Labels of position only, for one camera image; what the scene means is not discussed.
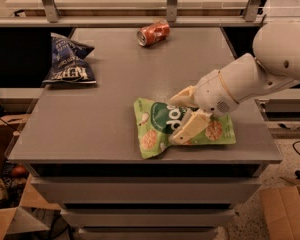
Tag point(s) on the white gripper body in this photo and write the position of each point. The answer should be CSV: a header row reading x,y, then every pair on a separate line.
x,y
212,92

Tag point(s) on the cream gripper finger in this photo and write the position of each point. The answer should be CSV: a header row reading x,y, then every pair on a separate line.
x,y
193,123
184,98

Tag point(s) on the green rice chip bag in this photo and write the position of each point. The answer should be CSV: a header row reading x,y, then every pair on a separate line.
x,y
157,122

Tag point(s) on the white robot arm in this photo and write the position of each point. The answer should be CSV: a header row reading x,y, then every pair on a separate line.
x,y
274,65

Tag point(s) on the red coke can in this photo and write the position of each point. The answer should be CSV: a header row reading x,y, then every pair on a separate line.
x,y
153,33

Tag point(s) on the blue chip bag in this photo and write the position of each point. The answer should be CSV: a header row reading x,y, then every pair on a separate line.
x,y
68,62

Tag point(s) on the grey drawer cabinet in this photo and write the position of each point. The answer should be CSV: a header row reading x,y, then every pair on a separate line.
x,y
80,143

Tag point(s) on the cardboard box right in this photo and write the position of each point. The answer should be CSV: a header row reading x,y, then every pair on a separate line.
x,y
281,208

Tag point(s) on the cardboard box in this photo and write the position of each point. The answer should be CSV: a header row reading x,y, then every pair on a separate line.
x,y
22,207
281,208

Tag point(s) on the cardboard box left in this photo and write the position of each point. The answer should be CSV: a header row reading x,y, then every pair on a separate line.
x,y
22,207

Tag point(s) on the metal railing frame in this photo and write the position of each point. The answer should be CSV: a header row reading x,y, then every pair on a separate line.
x,y
102,13

